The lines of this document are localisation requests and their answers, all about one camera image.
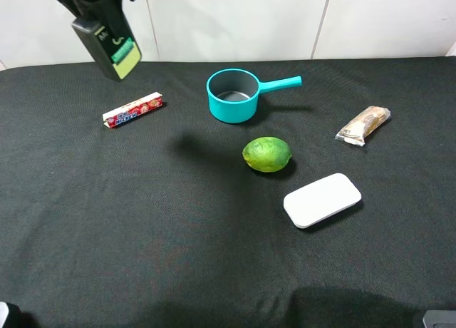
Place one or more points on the black pump lotion bottle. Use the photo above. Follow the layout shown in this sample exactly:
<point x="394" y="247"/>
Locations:
<point x="109" y="40"/>

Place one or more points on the white black object bottom left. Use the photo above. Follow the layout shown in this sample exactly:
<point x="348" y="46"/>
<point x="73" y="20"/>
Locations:
<point x="11" y="316"/>

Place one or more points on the grey object bottom right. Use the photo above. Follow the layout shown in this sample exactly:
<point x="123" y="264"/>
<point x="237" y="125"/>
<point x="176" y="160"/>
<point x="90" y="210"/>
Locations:
<point x="439" y="319"/>

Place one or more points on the red Hi-Chew candy pack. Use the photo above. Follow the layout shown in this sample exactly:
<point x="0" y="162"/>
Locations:
<point x="132" y="110"/>

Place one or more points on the green lime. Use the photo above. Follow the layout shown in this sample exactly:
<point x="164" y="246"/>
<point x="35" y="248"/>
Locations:
<point x="267" y="154"/>

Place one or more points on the black table cloth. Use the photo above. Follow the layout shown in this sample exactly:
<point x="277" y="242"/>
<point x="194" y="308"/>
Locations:
<point x="159" y="222"/>

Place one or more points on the clear wrapped snack bar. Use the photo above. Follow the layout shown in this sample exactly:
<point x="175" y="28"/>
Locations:
<point x="363" y="125"/>

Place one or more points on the white rounded flat case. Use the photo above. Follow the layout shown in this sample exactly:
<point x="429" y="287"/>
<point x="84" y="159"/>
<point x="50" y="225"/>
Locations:
<point x="321" y="199"/>

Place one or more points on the teal saucepan with handle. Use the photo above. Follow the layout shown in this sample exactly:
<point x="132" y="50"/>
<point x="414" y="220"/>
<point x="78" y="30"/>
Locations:
<point x="233" y="93"/>

